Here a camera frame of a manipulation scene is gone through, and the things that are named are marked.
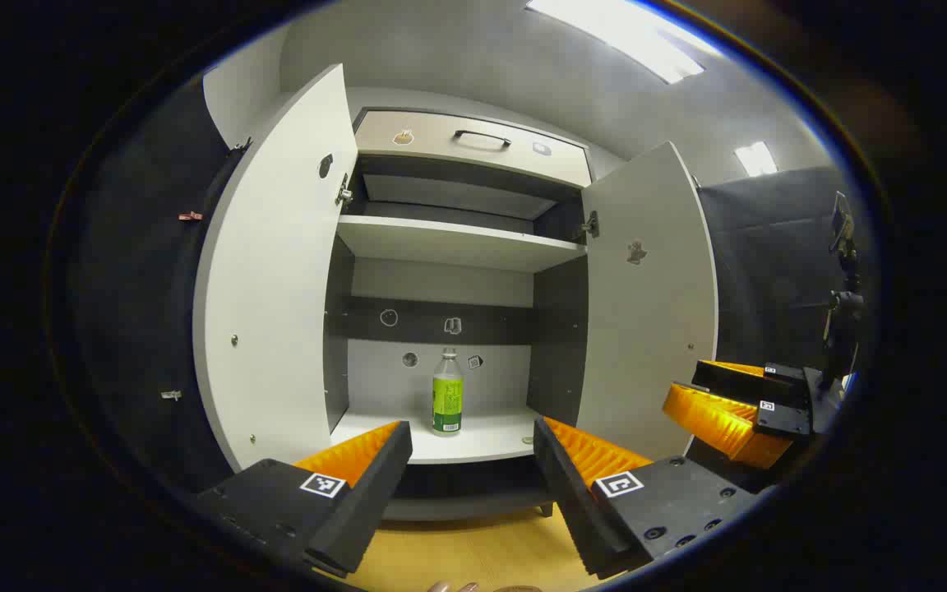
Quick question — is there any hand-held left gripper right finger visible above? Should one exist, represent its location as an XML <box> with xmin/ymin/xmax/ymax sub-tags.
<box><xmin>533</xmin><ymin>416</ymin><xmax>762</xmax><ymax>580</ymax></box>

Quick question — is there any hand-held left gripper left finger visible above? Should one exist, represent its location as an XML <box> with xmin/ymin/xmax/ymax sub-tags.
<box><xmin>196</xmin><ymin>420</ymin><xmax>413</xmax><ymax>578</ymax></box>

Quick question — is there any white cabinet door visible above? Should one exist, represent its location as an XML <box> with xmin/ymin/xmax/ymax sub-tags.
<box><xmin>576</xmin><ymin>141</ymin><xmax>719</xmax><ymax>463</ymax></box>
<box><xmin>192</xmin><ymin>63</ymin><xmax>358</xmax><ymax>472</ymax></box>

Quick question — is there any clear bottle with green label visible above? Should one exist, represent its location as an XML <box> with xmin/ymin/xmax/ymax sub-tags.
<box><xmin>432</xmin><ymin>348</ymin><xmax>464</xmax><ymax>436</ymax></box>

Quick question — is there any white and grey cabinet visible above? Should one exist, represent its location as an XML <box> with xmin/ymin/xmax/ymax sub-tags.
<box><xmin>324</xmin><ymin>86</ymin><xmax>594</xmax><ymax>520</ymax></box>

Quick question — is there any white cabinet shelf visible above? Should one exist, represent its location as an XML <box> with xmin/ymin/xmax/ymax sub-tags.
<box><xmin>336</xmin><ymin>215</ymin><xmax>588</xmax><ymax>274</ymax></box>

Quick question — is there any beige cabinet drawer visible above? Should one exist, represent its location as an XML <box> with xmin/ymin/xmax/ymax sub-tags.
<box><xmin>353</xmin><ymin>108</ymin><xmax>593</xmax><ymax>188</ymax></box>

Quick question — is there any black backdrop cloth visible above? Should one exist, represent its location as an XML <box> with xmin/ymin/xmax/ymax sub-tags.
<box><xmin>71</xmin><ymin>78</ymin><xmax>232</xmax><ymax>494</ymax></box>
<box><xmin>697</xmin><ymin>167</ymin><xmax>861</xmax><ymax>371</ymax></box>

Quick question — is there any small ceiling light panel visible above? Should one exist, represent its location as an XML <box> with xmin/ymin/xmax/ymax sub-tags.
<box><xmin>734</xmin><ymin>141</ymin><xmax>778</xmax><ymax>178</ymax></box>

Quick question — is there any camera on black stand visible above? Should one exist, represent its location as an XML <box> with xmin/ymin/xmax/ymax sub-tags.
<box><xmin>823</xmin><ymin>191</ymin><xmax>865</xmax><ymax>387</ymax></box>

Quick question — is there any black drawer handle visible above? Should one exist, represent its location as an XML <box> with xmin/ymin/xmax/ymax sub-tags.
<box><xmin>453</xmin><ymin>130</ymin><xmax>512</xmax><ymax>151</ymax></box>

